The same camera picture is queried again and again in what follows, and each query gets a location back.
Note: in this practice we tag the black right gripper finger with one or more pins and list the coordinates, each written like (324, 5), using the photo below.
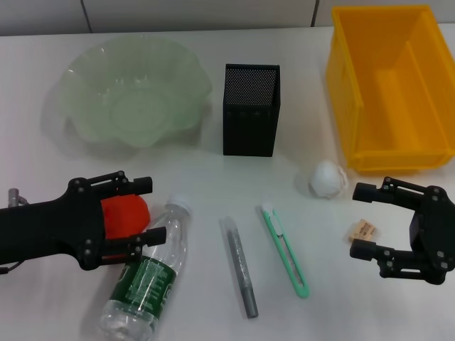
(366, 192)
(362, 249)

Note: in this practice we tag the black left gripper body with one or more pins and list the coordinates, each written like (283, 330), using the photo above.
(53, 227)

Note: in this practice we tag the white paper ball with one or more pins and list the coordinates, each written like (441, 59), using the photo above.
(325, 179)

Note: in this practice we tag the yellow plastic bin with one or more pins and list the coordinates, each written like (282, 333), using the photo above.
(394, 106)

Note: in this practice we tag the clear green-label water bottle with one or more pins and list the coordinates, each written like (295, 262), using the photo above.
(149, 280)

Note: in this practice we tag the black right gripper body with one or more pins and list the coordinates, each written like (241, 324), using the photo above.
(435, 234)

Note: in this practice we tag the green glass fruit plate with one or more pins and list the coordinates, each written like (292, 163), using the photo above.
(124, 103)

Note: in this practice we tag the small beige eraser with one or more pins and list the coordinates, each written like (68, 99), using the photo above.
(362, 231)

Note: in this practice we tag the black mesh pen holder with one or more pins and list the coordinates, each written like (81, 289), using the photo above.
(249, 124)

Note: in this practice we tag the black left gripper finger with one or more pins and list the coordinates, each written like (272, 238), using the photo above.
(140, 184)
(153, 236)

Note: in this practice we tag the orange toy fruit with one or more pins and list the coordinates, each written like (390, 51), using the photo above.
(124, 215)

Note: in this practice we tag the grey marker pen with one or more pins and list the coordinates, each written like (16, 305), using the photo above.
(240, 263)

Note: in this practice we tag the mint green utility knife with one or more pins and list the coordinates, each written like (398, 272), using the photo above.
(284, 245)

